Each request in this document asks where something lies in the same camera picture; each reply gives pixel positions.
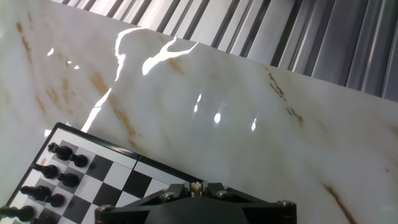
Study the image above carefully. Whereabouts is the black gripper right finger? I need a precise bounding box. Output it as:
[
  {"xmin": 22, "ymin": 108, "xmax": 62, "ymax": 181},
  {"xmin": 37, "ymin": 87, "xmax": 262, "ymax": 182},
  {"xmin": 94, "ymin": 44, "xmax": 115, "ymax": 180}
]
[{"xmin": 201, "ymin": 182, "xmax": 297, "ymax": 224}]

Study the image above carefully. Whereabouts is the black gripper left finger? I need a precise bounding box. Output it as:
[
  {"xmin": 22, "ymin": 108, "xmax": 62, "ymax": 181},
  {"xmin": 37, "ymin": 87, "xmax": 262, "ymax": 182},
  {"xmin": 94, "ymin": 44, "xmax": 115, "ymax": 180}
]
[{"xmin": 95, "ymin": 183, "xmax": 192, "ymax": 224}]

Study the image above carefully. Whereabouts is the black chess pawn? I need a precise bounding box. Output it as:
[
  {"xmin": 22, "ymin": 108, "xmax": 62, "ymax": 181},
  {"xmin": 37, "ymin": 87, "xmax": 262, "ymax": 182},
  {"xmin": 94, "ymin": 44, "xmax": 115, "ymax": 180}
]
[
  {"xmin": 44, "ymin": 192, "xmax": 66, "ymax": 208},
  {"xmin": 30, "ymin": 214, "xmax": 55, "ymax": 224},
  {"xmin": 57, "ymin": 172, "xmax": 80, "ymax": 188},
  {"xmin": 68, "ymin": 153, "xmax": 89, "ymax": 168}
]

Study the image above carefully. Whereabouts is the glossy marble-pattern mat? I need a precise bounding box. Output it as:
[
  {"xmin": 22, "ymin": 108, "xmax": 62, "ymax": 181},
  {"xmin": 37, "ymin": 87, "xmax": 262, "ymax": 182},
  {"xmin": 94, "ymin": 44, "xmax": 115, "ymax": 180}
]
[{"xmin": 0, "ymin": 0, "xmax": 398, "ymax": 224}]

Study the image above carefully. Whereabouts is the black chess bishop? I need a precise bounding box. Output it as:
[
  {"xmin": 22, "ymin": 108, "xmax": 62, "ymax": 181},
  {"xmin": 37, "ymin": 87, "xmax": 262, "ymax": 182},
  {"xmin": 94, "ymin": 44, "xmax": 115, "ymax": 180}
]
[{"xmin": 19, "ymin": 185, "xmax": 52, "ymax": 202}]

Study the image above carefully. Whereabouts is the black-framed magnetic chessboard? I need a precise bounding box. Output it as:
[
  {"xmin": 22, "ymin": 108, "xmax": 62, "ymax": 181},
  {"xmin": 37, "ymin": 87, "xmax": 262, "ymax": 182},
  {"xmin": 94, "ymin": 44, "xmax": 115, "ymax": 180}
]
[{"xmin": 0, "ymin": 122, "xmax": 203, "ymax": 224}]

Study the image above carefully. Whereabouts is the black chess king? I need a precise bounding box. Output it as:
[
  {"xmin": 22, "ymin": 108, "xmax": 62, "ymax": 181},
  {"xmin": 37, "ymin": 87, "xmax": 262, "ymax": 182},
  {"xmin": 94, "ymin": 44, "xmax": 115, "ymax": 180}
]
[{"xmin": 0, "ymin": 205, "xmax": 36, "ymax": 223}]

